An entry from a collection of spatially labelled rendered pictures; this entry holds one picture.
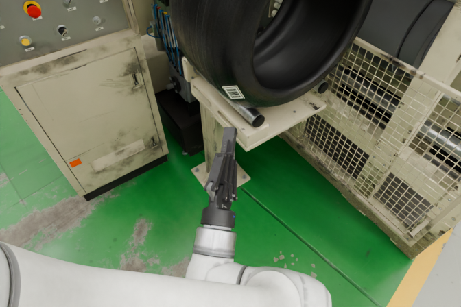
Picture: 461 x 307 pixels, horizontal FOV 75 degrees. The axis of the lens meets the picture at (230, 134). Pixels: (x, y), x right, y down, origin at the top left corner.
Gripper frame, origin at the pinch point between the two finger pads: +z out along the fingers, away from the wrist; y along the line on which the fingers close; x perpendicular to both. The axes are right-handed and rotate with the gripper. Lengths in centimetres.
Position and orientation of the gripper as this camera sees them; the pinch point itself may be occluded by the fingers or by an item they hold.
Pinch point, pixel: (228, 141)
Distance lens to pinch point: 73.6
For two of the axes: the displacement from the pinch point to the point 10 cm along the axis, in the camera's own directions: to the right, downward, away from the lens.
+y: 4.2, 3.6, 8.4
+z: 1.3, -9.3, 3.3
